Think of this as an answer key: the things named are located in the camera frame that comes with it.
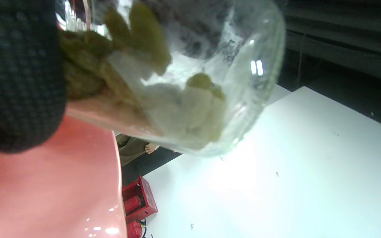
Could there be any person's right hand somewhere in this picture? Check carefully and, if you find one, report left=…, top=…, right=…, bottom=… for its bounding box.
left=0, top=0, right=67, bottom=154

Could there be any pink salad bowl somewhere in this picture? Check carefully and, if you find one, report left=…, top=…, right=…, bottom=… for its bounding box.
left=0, top=114, right=128, bottom=238

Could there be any pile of raisins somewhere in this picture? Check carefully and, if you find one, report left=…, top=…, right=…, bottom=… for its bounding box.
left=60, top=2, right=227, bottom=149

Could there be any glass storage jar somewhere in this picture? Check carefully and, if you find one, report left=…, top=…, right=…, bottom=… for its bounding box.
left=55, top=0, right=287, bottom=158

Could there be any red fire extinguisher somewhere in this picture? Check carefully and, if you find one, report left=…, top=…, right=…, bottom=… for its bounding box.
left=127, top=220, right=145, bottom=238
left=124, top=196, right=142, bottom=215

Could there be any red fire extinguisher cabinet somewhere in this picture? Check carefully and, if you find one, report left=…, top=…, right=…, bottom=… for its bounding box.
left=122, top=175, right=158, bottom=224

